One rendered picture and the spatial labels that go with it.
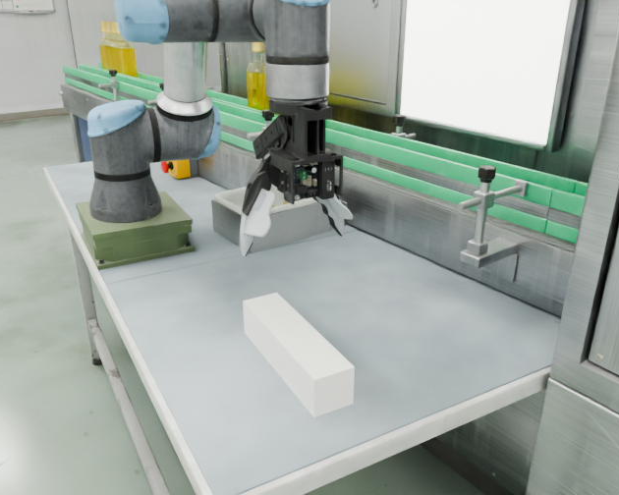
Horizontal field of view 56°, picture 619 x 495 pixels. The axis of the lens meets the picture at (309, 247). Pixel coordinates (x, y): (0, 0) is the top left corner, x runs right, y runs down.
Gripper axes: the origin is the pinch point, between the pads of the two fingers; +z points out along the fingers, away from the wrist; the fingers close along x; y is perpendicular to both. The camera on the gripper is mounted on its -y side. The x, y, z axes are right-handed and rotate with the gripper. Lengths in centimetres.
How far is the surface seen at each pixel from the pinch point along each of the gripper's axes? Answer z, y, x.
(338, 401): 18.5, 12.0, 0.7
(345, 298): 19.8, -14.2, 18.0
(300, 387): 17.5, 8.1, -3.1
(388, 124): -1, -59, 58
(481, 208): 0.3, 0.7, 34.4
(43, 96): 73, -667, 22
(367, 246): 20, -33, 35
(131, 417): 75, -69, -15
